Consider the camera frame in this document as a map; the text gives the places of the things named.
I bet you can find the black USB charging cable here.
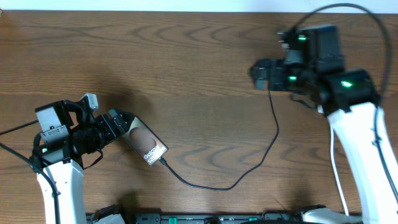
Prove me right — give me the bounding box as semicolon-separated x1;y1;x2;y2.
159;90;280;191

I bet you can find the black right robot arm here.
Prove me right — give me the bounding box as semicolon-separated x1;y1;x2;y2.
249;25;397;223

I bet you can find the white power strip cord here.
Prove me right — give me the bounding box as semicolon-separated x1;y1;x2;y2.
317;105;351;216

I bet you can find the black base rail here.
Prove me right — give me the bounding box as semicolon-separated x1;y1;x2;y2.
86;205;303;224

